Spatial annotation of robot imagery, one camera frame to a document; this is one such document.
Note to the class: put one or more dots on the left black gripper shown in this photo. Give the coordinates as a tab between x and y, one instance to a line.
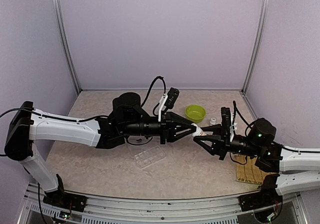
168	127

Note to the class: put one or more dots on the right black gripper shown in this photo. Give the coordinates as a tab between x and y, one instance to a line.
220	147

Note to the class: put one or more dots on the large white pill bottle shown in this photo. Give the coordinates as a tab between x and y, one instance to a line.
198	131

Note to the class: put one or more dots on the small white pill bottle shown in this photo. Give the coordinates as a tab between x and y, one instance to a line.
213	121

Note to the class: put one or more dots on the clear plastic pill organizer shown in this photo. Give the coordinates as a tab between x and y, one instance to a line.
149	156

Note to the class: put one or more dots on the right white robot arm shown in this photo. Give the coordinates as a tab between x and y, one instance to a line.
288	169

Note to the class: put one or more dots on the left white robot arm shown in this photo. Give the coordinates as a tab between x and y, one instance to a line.
128	118

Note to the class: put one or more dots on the green plastic bowl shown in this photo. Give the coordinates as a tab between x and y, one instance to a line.
195	113

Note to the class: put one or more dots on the woven bamboo tray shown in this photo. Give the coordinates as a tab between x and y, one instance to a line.
250	173

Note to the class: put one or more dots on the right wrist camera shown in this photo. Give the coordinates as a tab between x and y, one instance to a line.
226	119

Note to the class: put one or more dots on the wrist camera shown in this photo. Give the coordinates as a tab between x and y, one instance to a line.
167	102
226	119

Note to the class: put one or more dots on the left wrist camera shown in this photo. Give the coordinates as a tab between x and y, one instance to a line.
167	102

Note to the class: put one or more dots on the aluminium front rail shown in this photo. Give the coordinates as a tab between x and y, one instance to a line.
112	210

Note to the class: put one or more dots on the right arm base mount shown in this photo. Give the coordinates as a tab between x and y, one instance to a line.
260	199

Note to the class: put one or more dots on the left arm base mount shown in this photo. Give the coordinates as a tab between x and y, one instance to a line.
66	200

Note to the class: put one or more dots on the right aluminium frame post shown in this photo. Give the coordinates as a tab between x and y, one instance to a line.
256	46

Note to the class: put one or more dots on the aluminium frame post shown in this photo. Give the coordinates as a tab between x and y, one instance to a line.
65	45
256	46

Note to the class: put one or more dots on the left aluminium frame post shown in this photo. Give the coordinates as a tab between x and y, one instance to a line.
65	45

